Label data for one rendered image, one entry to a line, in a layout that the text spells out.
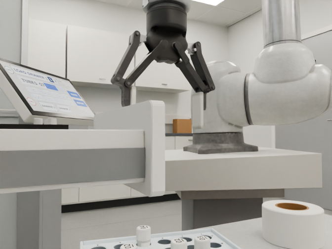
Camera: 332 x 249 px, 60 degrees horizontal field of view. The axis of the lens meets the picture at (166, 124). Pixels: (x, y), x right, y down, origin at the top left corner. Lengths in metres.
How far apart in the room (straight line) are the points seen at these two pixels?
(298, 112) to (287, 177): 0.18
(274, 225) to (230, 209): 0.47
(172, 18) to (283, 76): 0.38
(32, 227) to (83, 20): 3.41
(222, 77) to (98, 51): 3.21
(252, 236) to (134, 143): 0.19
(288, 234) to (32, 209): 1.21
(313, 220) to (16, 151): 0.32
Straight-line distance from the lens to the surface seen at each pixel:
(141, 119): 0.35
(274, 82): 0.81
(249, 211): 0.86
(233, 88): 0.83
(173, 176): 0.66
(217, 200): 0.83
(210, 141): 0.84
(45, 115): 1.23
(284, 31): 0.87
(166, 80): 4.22
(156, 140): 0.32
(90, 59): 3.92
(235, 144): 0.85
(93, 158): 0.32
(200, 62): 0.57
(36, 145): 0.31
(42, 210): 1.43
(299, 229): 0.37
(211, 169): 0.68
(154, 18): 0.53
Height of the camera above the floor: 0.89
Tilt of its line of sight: 2 degrees up
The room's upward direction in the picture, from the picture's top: straight up
